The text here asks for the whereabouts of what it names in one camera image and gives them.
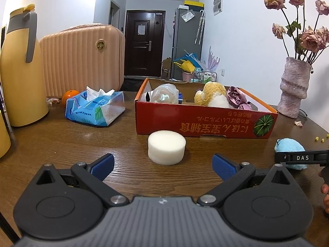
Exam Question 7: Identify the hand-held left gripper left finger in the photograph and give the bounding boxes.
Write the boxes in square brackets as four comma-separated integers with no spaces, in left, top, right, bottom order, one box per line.
[35,153,129,207]

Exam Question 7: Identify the blue soft tissue pack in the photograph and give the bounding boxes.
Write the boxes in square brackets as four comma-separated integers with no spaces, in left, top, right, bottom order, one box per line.
[65,86,126,128]

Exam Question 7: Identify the grey side door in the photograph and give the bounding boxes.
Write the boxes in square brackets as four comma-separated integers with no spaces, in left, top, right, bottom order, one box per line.
[108,0,121,29]

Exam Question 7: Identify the orange tangerine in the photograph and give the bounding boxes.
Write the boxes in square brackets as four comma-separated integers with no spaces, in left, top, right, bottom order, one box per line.
[62,90,80,106]

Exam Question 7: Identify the wire rack with bottles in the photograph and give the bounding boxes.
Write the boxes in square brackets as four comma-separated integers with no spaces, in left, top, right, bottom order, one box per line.
[193,68,218,83]

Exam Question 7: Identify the white round sponge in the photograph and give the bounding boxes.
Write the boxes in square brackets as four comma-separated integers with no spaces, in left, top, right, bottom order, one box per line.
[148,130,186,165]

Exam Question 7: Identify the dark brown entrance door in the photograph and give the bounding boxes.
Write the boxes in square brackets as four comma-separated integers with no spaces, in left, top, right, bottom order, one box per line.
[124,10,165,78]

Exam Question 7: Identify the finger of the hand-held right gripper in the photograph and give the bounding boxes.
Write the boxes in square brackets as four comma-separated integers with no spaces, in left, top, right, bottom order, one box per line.
[275,149,329,170]

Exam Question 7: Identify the yellow thermos jug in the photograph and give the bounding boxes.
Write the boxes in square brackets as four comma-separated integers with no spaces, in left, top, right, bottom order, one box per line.
[0,4,49,127]

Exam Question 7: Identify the pink textured vase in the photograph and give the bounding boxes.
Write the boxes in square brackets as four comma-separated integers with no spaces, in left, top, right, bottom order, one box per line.
[277,57,312,119]

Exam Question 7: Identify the clear bagged bath puff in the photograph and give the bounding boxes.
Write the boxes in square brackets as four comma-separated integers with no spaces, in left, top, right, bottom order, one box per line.
[150,84,180,104]

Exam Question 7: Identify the pink ribbed suitcase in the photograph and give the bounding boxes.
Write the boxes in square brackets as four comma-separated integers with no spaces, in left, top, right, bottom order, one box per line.
[39,24,125,99]

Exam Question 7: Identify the hanging folded umbrella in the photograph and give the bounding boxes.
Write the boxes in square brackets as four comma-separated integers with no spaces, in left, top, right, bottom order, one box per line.
[195,10,206,45]

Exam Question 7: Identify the yellow mug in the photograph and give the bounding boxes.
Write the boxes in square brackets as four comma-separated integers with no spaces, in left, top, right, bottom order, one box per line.
[0,109,11,158]

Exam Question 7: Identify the brown cardboard box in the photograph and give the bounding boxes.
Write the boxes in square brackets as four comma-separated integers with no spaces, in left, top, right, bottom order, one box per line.
[161,58,173,80]

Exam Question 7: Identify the dried pink roses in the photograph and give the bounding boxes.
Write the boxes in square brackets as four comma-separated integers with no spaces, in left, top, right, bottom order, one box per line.
[264,0,329,66]

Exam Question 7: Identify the red cardboard box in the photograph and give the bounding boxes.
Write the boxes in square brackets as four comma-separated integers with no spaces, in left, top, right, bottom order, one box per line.
[134,78,278,139]

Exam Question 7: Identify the pile of blue yellow bags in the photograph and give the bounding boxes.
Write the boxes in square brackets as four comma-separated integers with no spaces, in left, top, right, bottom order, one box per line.
[173,53,206,74]

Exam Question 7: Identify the person's right hand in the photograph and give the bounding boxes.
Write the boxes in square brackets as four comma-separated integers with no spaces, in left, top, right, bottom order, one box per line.
[320,183,329,213]

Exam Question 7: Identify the yellow black box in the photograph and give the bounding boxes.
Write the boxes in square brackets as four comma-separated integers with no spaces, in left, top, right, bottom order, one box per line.
[184,0,205,9]

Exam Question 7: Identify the yellow white plush toy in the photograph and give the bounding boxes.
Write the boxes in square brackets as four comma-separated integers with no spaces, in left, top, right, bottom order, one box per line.
[194,81,230,108]

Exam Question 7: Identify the grey refrigerator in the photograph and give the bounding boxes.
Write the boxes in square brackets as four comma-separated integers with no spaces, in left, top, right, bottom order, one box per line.
[171,5,203,80]

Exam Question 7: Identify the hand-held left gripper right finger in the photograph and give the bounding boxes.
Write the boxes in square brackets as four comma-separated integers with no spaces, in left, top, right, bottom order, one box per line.
[197,153,292,207]

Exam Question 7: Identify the light blue plush toy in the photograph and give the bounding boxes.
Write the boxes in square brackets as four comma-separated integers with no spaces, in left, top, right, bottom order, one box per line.
[276,138,307,171]

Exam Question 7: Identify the purple butterfly wings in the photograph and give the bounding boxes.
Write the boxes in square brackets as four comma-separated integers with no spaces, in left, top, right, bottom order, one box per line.
[206,46,221,72]

